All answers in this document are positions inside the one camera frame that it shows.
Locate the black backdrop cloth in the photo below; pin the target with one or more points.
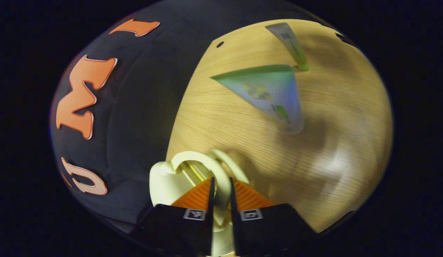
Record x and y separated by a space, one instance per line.
143 117

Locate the cream yellow suitcase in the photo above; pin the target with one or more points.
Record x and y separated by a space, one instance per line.
164 185

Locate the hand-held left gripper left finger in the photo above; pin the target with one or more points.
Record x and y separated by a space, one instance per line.
210 214

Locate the green white skin care sachet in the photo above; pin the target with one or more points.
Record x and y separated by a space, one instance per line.
271 92

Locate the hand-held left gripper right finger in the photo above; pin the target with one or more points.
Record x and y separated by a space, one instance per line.
235 221

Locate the white green skin care tube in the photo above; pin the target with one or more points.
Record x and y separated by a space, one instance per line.
291 43

